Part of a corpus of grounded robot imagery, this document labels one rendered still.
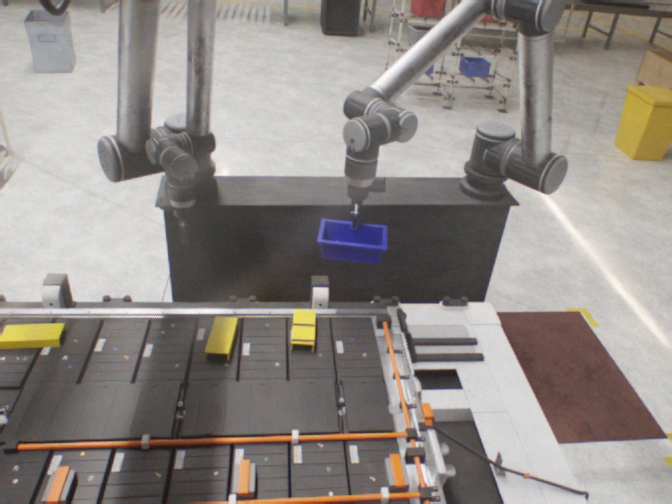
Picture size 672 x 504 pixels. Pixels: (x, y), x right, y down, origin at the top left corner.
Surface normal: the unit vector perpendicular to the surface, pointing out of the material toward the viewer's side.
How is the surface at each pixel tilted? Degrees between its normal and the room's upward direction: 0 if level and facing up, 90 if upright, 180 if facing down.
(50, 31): 90
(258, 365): 0
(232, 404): 0
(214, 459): 0
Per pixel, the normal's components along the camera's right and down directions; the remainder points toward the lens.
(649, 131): 0.11, 0.61
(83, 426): 0.10, -0.84
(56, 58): 0.31, 0.54
